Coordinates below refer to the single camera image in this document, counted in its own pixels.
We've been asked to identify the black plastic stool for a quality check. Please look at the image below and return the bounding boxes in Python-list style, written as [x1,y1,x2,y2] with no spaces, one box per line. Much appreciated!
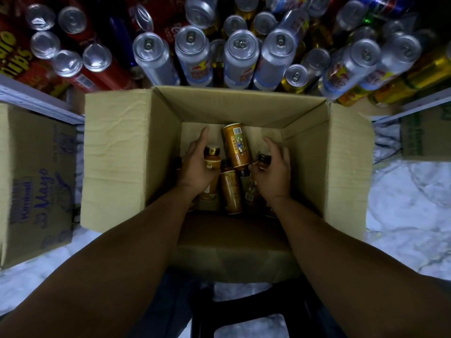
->
[189,277,331,338]

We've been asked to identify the plain brown carton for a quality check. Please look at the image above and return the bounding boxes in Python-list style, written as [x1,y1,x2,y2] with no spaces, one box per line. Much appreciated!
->
[399,100,451,163]

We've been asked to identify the brown cardboard box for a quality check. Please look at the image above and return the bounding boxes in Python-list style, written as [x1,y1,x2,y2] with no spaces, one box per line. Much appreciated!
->
[79,85,376,284]

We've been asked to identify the printed cardboard carton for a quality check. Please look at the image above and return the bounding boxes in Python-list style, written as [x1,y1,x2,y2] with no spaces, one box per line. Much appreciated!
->
[0,102,79,271]

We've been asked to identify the person's right hand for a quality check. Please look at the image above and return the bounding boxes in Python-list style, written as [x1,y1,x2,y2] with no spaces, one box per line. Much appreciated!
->
[251,136,294,207]

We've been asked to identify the person's grey trousers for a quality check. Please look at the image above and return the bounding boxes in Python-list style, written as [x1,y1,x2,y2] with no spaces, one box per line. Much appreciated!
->
[129,267,214,338]

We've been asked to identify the person's left forearm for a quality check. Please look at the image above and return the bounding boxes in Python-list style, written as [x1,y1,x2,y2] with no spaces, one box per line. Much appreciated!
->
[0,190,202,338]

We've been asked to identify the row of silver cans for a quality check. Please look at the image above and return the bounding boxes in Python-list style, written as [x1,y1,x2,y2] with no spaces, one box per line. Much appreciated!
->
[21,0,451,108]

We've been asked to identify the person's right forearm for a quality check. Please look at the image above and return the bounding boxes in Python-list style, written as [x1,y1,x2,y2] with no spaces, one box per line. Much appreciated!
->
[271,195,451,338]

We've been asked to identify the orange bottle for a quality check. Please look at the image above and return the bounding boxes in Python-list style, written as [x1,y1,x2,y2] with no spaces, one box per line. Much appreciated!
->
[248,152,273,207]
[199,144,224,203]

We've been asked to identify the bottles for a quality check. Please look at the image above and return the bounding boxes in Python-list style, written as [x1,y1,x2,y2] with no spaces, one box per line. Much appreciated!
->
[169,122,279,220]

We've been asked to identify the white metal shelving rack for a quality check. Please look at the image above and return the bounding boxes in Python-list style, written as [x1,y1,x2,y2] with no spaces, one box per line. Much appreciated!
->
[0,72,451,127]

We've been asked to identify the person's left hand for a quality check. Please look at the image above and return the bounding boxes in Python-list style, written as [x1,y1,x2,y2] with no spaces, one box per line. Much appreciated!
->
[175,126,214,203]

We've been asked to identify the large red chips packet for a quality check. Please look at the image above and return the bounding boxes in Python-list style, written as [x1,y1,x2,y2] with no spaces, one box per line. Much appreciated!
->
[0,9,73,97]

